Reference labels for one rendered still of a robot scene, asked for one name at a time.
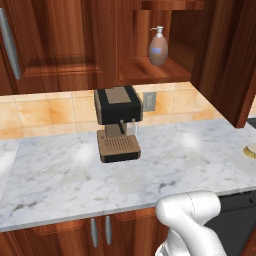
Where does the brown soap dispenser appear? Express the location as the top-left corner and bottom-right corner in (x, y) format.
(148, 25), (169, 67)

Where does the black and brown coffee machine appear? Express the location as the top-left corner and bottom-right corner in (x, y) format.
(93, 85), (144, 164)

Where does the wooden cupboard shelf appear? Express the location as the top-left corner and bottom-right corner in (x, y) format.
(114, 56), (192, 87)

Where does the wooden base cupboard door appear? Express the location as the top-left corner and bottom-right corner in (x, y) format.
(0, 217), (104, 256)
(100, 207), (171, 256)

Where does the open wooden cupboard door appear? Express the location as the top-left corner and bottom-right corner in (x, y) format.
(191, 0), (256, 129)

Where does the white and gold plate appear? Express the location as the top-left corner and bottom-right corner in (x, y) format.
(242, 142), (256, 159)

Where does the black dishwasher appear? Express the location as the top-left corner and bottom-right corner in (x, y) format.
(204, 190), (256, 256)

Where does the grey wall socket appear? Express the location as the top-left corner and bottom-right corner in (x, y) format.
(142, 91), (157, 113)

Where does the short grey cupboard handle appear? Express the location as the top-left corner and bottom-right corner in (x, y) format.
(90, 217), (100, 249)
(104, 215), (113, 246)

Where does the wooden wall cupboard door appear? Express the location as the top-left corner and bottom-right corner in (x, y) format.
(0, 0), (118, 96)

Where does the long grey cupboard handle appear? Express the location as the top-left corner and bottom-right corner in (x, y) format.
(0, 7), (22, 81)

